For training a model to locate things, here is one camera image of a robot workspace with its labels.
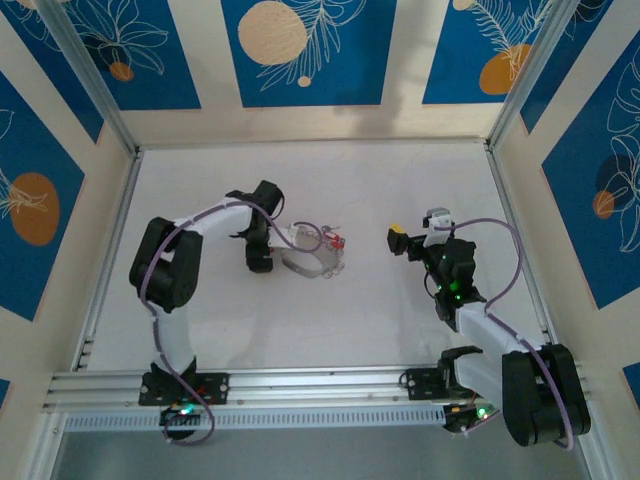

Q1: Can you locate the silver chain with rings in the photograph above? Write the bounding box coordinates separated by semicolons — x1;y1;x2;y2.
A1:
293;221;347;278

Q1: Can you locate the black controller board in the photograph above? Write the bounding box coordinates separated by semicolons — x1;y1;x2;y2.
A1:
158;403;204;442
442;399;501;436

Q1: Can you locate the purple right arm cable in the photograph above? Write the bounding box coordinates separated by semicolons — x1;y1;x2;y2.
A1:
433;217;576;451

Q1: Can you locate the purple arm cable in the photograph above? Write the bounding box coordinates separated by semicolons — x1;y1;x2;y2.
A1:
139;195;301;449
433;217;576;451

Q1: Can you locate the aluminium side rail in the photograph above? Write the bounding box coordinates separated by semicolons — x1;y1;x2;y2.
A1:
69;147;147;374
483;142;566;366

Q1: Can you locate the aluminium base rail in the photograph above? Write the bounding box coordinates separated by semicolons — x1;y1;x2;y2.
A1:
42;367;596;412

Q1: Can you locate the grey slotted cable duct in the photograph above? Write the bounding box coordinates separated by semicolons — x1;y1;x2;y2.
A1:
62;403;449;434

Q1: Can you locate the aluminium frame post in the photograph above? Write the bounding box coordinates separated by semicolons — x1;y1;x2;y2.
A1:
34;0;144;159
484;0;589;151

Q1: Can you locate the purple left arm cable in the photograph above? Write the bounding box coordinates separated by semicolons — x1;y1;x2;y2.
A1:
139;195;301;449

